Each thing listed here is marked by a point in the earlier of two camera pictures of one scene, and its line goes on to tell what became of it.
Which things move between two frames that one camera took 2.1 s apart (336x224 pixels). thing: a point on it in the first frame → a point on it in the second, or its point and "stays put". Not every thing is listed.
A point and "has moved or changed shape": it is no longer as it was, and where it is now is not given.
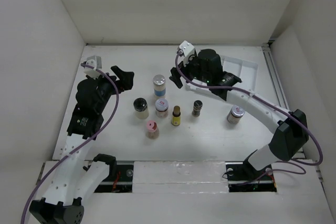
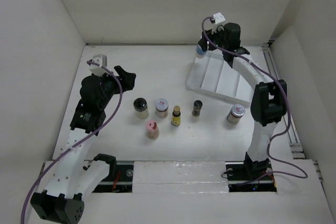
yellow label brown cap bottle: [176, 116] stays put
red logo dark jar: [235, 114] stays put
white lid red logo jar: [161, 107] stays put
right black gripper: [193, 59] → [219, 31]
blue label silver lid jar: [159, 82] has moved or changed shape
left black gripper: [125, 78] stays put
